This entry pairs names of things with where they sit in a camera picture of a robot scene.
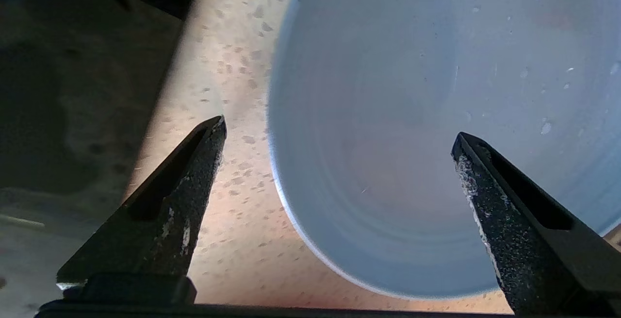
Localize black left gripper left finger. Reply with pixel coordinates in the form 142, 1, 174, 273
56, 116, 227, 289

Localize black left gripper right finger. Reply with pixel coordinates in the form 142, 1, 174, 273
451, 132, 621, 316

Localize blue plastic plate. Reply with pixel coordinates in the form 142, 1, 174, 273
268, 0, 621, 300

